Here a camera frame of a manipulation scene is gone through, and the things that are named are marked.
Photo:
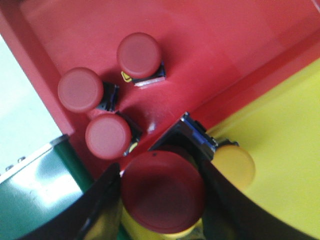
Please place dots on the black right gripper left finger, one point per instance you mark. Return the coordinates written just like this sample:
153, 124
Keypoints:
95, 215

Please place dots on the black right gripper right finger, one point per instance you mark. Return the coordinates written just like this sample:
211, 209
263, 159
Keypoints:
230, 215

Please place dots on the red mushroom push button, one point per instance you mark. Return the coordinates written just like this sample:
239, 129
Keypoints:
162, 188
139, 57
81, 90
111, 136

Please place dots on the green conveyor belt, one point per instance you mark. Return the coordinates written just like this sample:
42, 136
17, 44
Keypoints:
42, 190

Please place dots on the yellow plate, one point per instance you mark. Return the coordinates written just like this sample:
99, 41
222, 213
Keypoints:
281, 132

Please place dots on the red orange plate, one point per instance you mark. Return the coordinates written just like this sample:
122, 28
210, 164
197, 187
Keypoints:
218, 55

